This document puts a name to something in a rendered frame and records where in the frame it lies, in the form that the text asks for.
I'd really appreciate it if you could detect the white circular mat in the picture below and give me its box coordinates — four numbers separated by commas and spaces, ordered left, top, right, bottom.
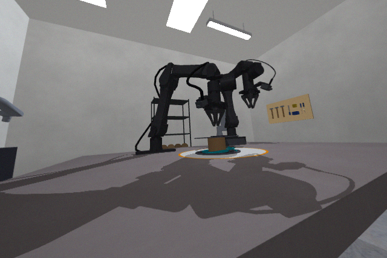
180, 148, 266, 158

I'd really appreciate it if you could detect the turquoise wire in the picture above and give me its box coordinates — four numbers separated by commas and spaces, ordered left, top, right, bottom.
201, 147, 237, 153

